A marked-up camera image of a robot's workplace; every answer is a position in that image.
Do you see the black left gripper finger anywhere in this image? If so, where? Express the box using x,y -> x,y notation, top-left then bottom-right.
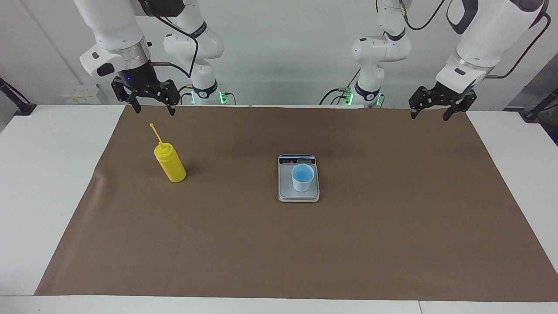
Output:
442,89 -> 478,122
408,86 -> 437,120

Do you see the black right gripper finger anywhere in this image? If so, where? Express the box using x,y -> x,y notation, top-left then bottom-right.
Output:
153,80 -> 179,116
111,78 -> 142,114

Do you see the yellow squeeze bottle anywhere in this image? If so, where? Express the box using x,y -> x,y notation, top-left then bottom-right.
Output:
150,123 -> 187,183

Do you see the blue paper cup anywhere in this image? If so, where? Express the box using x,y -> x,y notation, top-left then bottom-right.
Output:
291,164 -> 315,193

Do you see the silver digital kitchen scale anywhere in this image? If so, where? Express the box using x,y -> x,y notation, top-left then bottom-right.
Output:
278,154 -> 320,203

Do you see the black stand foot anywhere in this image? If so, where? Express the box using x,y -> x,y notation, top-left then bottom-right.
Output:
0,78 -> 37,116
519,87 -> 558,122

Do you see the brown table mat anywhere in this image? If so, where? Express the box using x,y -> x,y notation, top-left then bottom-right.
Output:
34,106 -> 558,302

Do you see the white wall outlet box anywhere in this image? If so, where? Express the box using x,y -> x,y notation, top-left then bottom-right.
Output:
61,84 -> 102,104

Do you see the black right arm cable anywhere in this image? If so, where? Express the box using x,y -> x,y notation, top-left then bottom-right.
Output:
148,0 -> 200,79

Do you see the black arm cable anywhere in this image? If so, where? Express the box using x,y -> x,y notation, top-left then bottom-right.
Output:
148,0 -> 200,79
399,0 -> 551,80

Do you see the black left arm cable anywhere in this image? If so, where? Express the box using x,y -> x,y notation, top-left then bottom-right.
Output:
399,0 -> 551,80

